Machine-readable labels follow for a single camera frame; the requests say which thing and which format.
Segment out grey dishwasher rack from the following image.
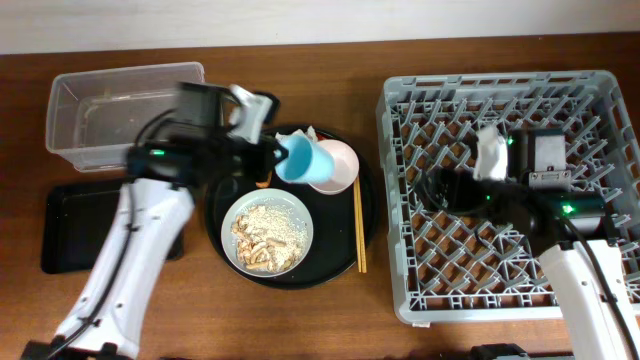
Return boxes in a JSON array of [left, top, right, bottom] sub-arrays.
[[376, 70, 639, 327]]

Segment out orange carrot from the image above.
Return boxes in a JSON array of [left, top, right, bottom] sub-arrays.
[[255, 172, 273, 189]]

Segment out wooden chopstick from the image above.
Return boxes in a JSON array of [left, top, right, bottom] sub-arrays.
[[353, 175, 363, 273], [360, 183, 367, 273]]

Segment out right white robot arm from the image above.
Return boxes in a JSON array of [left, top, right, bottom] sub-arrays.
[[412, 127, 639, 359]]

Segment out light blue cup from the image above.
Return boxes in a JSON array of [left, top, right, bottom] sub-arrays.
[[275, 135, 335, 184]]

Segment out crumpled white napkin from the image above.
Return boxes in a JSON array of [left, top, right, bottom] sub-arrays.
[[275, 126, 318, 143]]

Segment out clear plastic bin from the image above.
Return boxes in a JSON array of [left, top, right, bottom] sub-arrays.
[[45, 62, 205, 172]]

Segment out pink bowl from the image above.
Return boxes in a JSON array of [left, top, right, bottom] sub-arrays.
[[311, 139, 360, 195]]

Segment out black rectangular tray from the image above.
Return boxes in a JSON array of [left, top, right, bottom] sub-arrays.
[[40, 178, 185, 275]]

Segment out grey plate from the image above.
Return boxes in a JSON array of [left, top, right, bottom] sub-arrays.
[[220, 188, 314, 278]]

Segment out rice and food scraps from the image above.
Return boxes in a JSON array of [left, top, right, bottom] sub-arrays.
[[229, 204, 311, 275]]

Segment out round black serving tray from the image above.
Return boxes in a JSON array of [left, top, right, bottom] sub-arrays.
[[204, 177, 357, 290]]

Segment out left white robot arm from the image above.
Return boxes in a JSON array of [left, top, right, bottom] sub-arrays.
[[21, 82, 288, 359]]

